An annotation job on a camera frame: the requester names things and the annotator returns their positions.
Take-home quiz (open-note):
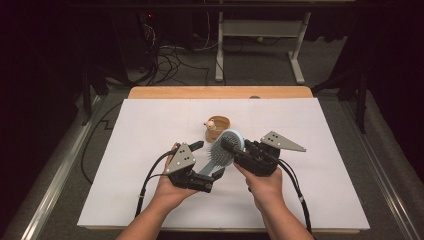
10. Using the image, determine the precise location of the black cable on floor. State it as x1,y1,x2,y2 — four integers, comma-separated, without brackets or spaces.
80,100,124,185

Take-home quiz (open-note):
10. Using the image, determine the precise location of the tangle of black cables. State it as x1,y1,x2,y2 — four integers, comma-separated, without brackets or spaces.
139,22,214,87

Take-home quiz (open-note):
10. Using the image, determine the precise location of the hand-held gripper black cable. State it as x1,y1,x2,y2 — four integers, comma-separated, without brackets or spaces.
275,158,314,235
134,148,179,219

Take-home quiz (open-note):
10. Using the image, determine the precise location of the black stand leg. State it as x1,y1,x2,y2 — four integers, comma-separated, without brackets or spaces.
311,64,368,135
80,63,110,127

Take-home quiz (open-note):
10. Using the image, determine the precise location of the right hand-held gripper black cable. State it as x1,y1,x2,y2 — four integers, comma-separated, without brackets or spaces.
275,158,314,235

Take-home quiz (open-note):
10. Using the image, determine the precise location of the light blue hairbrush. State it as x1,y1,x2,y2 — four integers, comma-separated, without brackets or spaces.
199,129,246,177

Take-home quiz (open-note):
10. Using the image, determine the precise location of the person's right hand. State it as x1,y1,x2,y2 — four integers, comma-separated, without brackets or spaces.
232,163,285,210

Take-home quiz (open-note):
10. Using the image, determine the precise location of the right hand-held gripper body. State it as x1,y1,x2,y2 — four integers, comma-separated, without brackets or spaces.
233,130,307,177

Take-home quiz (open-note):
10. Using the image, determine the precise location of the left hand-held gripper black cable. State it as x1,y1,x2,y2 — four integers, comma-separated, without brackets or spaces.
134,148,179,219

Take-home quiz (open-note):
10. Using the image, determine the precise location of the person's left hand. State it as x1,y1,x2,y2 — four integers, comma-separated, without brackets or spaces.
153,143,200,210

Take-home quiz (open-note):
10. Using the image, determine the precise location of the white table cover sheet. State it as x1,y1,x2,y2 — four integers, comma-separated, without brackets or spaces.
77,97,371,231

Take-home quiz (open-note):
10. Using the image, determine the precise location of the tan pot with frog figure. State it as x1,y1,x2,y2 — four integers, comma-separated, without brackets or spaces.
203,115,232,144

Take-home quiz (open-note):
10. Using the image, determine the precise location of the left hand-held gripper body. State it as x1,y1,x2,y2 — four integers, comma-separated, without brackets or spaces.
164,142,216,194

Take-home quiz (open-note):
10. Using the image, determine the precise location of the white metal stand frame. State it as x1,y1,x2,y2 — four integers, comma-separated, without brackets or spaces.
214,11,313,86

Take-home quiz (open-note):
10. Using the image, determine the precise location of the metal floor rail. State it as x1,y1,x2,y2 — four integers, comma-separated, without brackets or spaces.
19,95,102,240
339,99,424,240

